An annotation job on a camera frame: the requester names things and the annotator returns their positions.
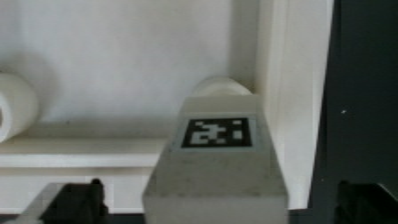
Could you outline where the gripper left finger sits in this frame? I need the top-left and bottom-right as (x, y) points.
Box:
(16, 179), (109, 224)

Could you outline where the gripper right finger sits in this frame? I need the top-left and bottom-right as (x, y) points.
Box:
(334, 181), (398, 224)

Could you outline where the white leg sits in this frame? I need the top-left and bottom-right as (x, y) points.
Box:
(143, 77), (288, 224)

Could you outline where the white square table top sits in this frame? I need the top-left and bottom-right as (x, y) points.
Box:
(0, 0), (336, 209)

